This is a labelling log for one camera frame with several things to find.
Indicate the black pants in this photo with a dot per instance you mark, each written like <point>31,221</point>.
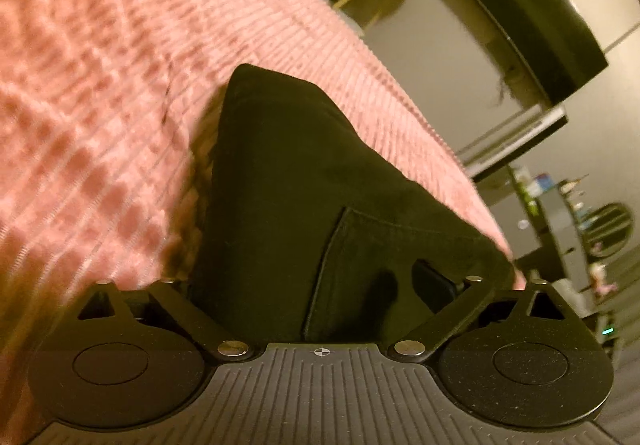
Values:
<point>280,185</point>

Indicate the round mirror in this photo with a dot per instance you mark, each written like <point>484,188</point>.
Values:
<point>607,230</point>

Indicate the pink ribbed blanket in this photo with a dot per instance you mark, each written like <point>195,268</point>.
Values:
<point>100,75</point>

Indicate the cluttered dresser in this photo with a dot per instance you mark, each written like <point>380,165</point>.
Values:
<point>555,230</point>

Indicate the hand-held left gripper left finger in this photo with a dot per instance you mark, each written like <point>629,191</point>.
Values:
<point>185,312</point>

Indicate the white television shelf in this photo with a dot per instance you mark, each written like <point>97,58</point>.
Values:
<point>515,142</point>

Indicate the black flat television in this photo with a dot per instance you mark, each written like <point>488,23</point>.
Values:
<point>540,35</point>

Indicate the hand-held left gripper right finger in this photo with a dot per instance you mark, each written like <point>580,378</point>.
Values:
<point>431,281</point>

